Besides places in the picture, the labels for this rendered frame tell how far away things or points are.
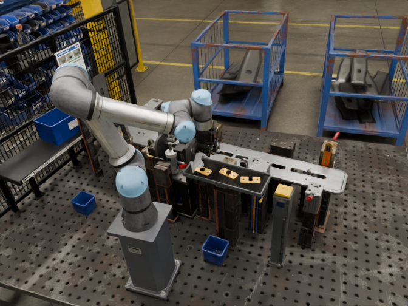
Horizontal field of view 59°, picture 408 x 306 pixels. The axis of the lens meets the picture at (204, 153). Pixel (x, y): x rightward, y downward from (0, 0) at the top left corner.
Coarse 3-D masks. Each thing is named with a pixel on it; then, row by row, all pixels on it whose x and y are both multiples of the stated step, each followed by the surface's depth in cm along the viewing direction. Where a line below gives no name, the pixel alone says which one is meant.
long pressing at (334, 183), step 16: (128, 128) 223; (144, 144) 207; (224, 144) 203; (272, 160) 189; (288, 160) 188; (272, 176) 178; (288, 176) 178; (304, 176) 177; (336, 176) 176; (336, 192) 167
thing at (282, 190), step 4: (280, 184) 150; (280, 188) 148; (284, 188) 148; (288, 188) 148; (292, 188) 148; (276, 192) 146; (280, 192) 146; (284, 192) 146; (288, 192) 146; (284, 196) 145; (288, 196) 144
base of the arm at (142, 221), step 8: (144, 208) 138; (152, 208) 143; (128, 216) 139; (136, 216) 138; (144, 216) 140; (152, 216) 142; (128, 224) 141; (136, 224) 140; (144, 224) 142; (152, 224) 143
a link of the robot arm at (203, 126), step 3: (210, 120) 141; (195, 123) 142; (198, 123) 140; (201, 123) 140; (204, 123) 140; (207, 123) 140; (210, 123) 141; (195, 126) 142; (198, 126) 141; (201, 126) 141; (204, 126) 141; (207, 126) 141; (210, 126) 142; (198, 129) 142; (201, 129) 142; (204, 129) 142; (207, 129) 142
